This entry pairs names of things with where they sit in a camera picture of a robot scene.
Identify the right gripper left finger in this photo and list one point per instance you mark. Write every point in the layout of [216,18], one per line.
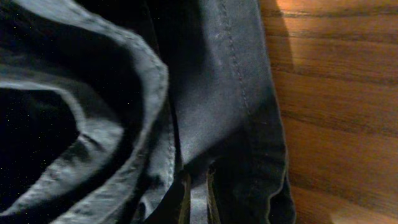
[174,208]

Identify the navy blue shorts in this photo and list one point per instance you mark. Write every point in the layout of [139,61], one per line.
[104,103]

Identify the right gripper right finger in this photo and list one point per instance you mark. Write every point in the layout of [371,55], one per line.
[213,212]

